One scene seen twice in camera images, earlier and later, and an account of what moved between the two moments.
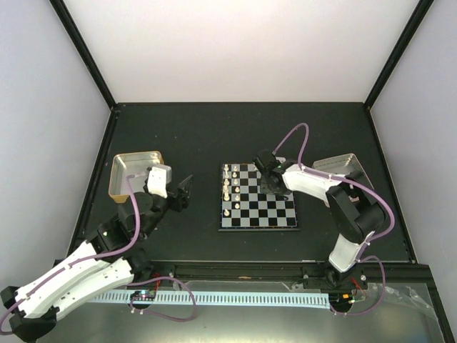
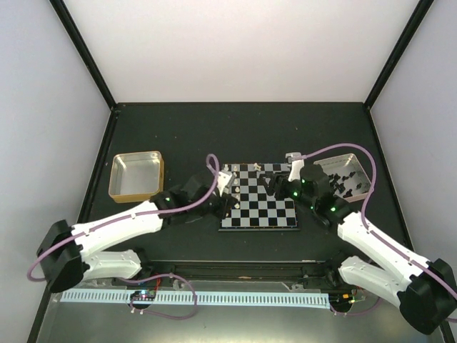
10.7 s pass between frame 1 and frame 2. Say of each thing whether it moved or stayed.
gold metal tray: stayed
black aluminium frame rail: stayed
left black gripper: moved
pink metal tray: stayed
